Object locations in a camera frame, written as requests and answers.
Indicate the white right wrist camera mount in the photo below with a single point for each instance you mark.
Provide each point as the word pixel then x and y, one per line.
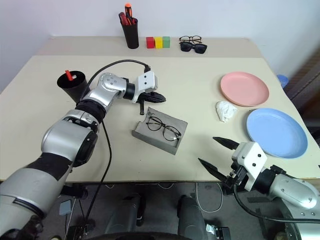
pixel 250 157

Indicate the black marker with red cap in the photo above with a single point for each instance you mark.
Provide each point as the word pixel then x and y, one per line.
pixel 68 74

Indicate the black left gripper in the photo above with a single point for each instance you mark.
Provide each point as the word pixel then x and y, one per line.
pixel 146 97

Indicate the yellow wooden block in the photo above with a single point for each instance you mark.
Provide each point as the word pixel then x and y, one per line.
pixel 158 43

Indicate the black pen cup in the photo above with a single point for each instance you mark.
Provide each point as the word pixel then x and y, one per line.
pixel 72 90

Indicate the dark brown furniture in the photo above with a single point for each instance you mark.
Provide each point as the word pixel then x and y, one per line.
pixel 307 82

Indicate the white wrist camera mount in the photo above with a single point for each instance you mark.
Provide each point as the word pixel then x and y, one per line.
pixel 146 80
pixel 250 157

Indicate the blue plastic plate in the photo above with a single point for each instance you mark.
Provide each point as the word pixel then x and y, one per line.
pixel 275 132

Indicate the small grey box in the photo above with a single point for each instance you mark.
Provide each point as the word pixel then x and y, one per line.
pixel 65 208

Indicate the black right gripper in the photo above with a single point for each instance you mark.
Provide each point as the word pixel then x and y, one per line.
pixel 236 178

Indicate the dark rounded shape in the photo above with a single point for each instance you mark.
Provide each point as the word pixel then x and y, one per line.
pixel 191 217
pixel 125 212

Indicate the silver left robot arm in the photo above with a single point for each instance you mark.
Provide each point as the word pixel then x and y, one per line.
pixel 67 135

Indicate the blue round container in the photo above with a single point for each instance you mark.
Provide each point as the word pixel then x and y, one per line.
pixel 283 80

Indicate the black sunglasses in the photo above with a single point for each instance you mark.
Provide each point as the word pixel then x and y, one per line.
pixel 186 47

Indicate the green wooden block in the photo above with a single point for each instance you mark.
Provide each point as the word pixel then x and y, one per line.
pixel 166 42

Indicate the red wooden block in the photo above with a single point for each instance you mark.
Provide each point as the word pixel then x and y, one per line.
pixel 150 43

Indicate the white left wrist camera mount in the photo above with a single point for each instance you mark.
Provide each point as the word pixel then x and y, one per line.
pixel 146 80

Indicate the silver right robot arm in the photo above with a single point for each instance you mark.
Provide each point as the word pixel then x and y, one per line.
pixel 292 190

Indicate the crumpled white tissue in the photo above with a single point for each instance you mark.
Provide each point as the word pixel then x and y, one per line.
pixel 226 111

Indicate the tortoiseshell round eyeglasses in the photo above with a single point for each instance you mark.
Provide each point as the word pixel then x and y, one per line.
pixel 163 126

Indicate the pink plastic plate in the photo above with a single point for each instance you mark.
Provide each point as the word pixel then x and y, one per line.
pixel 243 88

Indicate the thin brown frame eyeglasses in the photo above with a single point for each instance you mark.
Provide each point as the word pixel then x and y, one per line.
pixel 190 38

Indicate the grey open glasses case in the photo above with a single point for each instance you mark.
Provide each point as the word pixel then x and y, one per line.
pixel 152 141

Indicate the tall black tool holder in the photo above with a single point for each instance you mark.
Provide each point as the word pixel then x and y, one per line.
pixel 130 35

